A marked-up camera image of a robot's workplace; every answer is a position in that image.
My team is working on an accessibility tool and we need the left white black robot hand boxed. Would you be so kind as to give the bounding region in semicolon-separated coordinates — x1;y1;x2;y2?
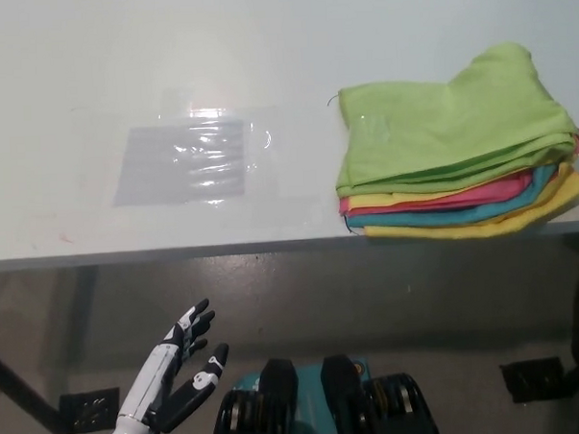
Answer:
110;297;234;434

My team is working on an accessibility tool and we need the yellow microfibre cloth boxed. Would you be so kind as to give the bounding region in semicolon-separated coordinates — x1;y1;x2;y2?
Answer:
340;188;444;214

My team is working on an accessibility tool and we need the blue microfibre cloth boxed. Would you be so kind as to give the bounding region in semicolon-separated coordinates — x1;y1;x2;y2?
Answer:
343;162;563;230

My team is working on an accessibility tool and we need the pink microfibre cloth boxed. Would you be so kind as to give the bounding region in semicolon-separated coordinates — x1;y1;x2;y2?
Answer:
336;130;579;216

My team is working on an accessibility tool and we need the green microfibre cloth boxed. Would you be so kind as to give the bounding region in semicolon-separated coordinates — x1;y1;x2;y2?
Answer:
328;38;579;198

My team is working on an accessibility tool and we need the black teal robot body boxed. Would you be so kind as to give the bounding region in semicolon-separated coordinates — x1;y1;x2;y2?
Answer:
204;350;443;434

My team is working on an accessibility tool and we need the black floor plate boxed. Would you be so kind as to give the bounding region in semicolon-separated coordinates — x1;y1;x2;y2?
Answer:
498;357;570;405
59;387;122;434

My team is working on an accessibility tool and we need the black table leg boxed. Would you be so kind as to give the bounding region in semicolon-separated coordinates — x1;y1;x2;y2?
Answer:
0;345;64;434

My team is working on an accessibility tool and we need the clear plastic sheet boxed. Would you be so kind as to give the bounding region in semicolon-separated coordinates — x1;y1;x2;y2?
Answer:
110;120;249;207

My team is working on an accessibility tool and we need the clear plastic film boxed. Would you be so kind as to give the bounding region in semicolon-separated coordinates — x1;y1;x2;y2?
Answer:
109;84;326;235

